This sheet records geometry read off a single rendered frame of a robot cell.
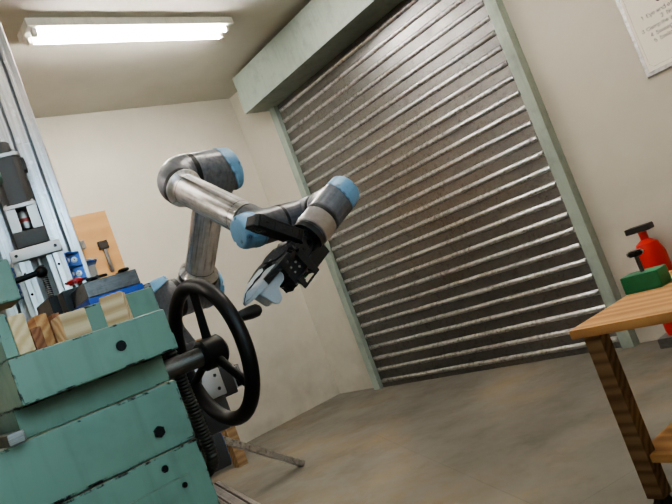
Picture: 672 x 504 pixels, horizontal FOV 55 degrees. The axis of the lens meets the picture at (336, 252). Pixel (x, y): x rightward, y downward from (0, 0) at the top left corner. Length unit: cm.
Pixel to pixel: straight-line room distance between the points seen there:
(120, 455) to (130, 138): 443
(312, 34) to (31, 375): 384
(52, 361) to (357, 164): 392
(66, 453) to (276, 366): 440
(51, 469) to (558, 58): 326
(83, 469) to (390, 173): 373
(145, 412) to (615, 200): 303
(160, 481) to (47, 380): 21
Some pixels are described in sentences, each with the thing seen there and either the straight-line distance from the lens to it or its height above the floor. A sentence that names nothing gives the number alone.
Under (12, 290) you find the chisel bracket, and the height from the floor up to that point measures 102.
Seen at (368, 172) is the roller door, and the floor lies 152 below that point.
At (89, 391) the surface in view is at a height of 83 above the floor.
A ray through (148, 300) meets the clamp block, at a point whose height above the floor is 94.
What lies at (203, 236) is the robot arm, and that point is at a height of 110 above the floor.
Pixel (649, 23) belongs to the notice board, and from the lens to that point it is 352.
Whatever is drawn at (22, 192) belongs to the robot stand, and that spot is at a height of 141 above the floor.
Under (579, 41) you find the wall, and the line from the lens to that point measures 368.
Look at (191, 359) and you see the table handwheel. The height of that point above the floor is 81.
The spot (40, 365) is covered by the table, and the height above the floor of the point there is 88.
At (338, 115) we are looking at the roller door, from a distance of 475.
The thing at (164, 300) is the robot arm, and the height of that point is 98.
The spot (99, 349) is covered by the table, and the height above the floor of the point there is 87.
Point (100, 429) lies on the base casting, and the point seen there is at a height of 78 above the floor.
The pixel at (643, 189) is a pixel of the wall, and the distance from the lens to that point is 360.
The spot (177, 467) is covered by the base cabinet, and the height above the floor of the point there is 68.
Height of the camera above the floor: 84
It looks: 3 degrees up
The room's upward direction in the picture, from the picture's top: 21 degrees counter-clockwise
